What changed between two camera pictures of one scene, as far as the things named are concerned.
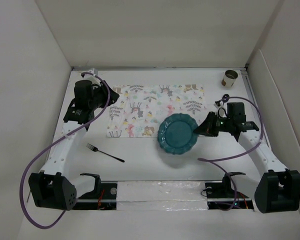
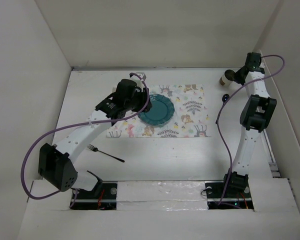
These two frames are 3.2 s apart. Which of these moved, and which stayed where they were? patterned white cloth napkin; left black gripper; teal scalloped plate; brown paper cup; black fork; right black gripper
Moved: right black gripper; teal scalloped plate; left black gripper
Stayed: black fork; brown paper cup; patterned white cloth napkin
